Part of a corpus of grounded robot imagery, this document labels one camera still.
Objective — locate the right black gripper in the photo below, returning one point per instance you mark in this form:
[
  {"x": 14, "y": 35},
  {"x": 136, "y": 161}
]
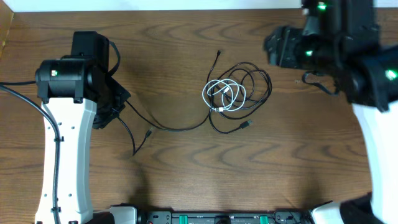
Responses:
[{"x": 282, "y": 43}]

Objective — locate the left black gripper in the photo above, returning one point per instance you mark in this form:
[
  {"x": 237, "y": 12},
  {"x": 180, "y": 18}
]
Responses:
[{"x": 106, "y": 119}]

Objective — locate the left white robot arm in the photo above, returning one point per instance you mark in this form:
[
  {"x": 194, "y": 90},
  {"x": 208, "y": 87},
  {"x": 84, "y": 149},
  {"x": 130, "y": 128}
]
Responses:
[{"x": 78, "y": 94}]

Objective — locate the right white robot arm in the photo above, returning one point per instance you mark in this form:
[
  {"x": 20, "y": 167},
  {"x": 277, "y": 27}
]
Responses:
[{"x": 341, "y": 39}]

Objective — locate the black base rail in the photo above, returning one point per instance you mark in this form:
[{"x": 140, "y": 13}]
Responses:
[{"x": 202, "y": 217}]

